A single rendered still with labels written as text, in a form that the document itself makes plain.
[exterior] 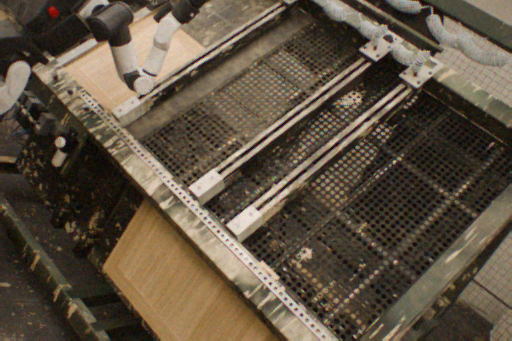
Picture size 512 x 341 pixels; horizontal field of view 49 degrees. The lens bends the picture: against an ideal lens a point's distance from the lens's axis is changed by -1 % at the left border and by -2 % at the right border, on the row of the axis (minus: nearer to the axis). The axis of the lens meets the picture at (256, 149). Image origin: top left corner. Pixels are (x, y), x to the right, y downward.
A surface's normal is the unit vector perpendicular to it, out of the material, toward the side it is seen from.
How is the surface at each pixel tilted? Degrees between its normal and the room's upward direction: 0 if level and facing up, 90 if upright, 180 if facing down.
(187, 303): 90
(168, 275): 90
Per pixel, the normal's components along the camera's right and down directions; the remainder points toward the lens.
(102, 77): -0.05, -0.59
